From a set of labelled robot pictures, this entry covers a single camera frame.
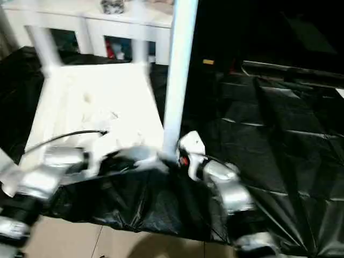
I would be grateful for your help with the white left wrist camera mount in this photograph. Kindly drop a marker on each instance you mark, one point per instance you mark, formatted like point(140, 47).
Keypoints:
point(94, 161)

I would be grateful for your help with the white glass-door cabinet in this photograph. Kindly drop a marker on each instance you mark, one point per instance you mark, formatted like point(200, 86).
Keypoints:
point(107, 21)

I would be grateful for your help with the white flat sheet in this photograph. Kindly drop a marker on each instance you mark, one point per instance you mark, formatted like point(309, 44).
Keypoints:
point(340, 93)

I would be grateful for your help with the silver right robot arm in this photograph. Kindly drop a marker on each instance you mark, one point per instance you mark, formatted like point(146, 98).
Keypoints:
point(233, 188)

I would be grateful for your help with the black plastic mat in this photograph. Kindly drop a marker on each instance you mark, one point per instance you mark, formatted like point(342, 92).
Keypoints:
point(282, 134)

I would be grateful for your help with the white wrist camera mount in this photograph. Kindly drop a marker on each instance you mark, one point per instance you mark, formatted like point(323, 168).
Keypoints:
point(193, 145)
point(94, 161)

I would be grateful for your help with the white plastic table top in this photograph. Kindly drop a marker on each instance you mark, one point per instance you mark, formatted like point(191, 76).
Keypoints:
point(94, 94)

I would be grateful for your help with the white plastic table leg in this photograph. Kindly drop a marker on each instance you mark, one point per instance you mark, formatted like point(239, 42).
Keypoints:
point(6, 172)
point(178, 67)
point(45, 51)
point(139, 40)

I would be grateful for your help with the black horizontal bar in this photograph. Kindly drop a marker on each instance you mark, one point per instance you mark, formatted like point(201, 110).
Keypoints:
point(295, 70)

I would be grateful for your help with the dark furniture with brass label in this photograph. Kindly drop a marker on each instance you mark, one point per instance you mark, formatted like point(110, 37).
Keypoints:
point(268, 27)

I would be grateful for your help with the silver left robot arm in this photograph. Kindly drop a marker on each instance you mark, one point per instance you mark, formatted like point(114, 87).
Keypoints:
point(48, 172)

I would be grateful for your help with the red box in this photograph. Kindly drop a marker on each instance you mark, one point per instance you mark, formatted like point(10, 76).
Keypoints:
point(109, 49)

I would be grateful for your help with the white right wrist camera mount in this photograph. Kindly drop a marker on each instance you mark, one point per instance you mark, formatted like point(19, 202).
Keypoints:
point(193, 145)

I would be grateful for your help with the dark patterned bundle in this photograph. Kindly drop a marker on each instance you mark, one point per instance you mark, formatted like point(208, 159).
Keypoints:
point(113, 6)

